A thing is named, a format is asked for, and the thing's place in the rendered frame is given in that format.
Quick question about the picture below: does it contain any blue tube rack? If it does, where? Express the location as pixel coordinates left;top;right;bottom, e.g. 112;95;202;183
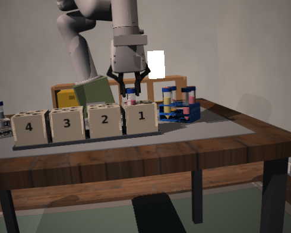
159;102;201;123

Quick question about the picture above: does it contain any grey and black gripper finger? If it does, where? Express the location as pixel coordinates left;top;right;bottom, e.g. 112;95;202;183
106;64;126;97
135;63;151;96

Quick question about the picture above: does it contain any beige tube rack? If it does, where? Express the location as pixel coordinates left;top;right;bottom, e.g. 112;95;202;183
0;117;13;138

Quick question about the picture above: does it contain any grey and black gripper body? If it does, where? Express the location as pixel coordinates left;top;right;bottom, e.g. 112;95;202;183
110;40;146;74

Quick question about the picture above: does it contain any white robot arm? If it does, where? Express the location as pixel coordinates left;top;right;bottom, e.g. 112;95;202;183
56;0;148;86

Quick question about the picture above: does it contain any beige bucket adapter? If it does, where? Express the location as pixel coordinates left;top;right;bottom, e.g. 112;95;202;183
11;109;52;147
121;100;158;135
49;106;86;143
87;103;122;139

